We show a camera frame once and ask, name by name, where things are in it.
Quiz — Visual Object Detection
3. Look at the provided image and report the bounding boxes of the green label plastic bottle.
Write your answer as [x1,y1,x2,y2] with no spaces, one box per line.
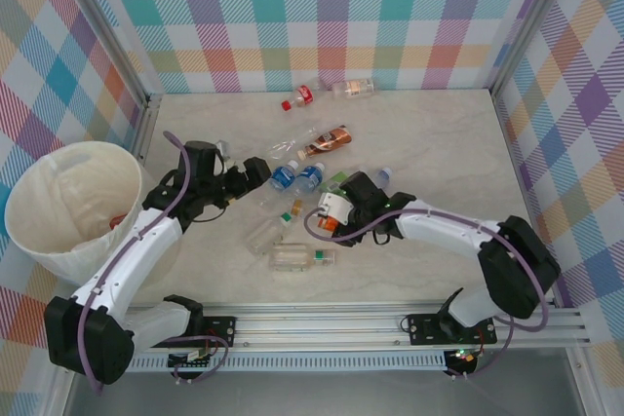
[318,170,350,194]

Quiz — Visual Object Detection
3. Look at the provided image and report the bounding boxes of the blue label Pocari Sweat bottle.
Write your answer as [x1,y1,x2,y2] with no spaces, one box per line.
[257,159,300,207]
[286,162,326,204]

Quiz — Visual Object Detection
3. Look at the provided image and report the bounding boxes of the clear bottle green neck band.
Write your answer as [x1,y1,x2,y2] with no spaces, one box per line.
[245,212,296,255]
[268,244,338,274]

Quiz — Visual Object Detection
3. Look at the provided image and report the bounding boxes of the cream white round bin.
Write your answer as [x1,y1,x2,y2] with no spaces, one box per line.
[3,139,182,288]

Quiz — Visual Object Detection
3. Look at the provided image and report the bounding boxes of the large clear bottle white cap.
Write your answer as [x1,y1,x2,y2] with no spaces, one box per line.
[266,126,323,162]

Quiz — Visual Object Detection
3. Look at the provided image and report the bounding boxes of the brown coffee drink bottle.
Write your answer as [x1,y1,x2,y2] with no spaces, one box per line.
[297,124,354,161]

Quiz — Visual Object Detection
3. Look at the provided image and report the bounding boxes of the red cap cola bottle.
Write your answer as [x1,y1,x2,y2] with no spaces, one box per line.
[281,79,326,112]

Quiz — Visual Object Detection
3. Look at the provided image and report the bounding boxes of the clear bottle peach label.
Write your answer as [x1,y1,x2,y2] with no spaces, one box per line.
[332,77,379,100]

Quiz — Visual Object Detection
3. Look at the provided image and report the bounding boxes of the right circuit board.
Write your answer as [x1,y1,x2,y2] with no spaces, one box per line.
[447,348,480,367]

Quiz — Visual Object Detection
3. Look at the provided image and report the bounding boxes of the circuit board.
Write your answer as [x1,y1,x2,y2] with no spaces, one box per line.
[168,348,214,369]
[447,348,480,367]

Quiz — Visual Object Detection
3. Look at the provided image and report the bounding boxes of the left circuit board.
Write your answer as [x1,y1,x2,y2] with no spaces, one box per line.
[168,348,214,369]

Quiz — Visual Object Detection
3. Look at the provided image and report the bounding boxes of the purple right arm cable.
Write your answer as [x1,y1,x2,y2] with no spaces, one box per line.
[303,207,553,381]

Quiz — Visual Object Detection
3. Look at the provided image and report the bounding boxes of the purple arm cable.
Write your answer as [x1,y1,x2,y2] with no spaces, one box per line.
[303,207,553,381]
[79,131,230,396]

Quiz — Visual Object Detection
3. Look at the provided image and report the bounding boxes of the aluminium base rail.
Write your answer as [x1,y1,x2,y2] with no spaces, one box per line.
[129,306,594,357]

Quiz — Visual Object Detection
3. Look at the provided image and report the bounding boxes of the white slotted cable duct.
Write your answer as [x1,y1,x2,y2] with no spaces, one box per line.
[77,355,448,374]

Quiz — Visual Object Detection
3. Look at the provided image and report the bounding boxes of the aluminium frame post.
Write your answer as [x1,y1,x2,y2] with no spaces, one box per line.
[57,0,165,167]
[487,0,584,95]

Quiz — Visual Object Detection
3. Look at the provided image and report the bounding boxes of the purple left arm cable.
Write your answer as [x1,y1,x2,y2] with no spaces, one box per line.
[79,131,230,396]

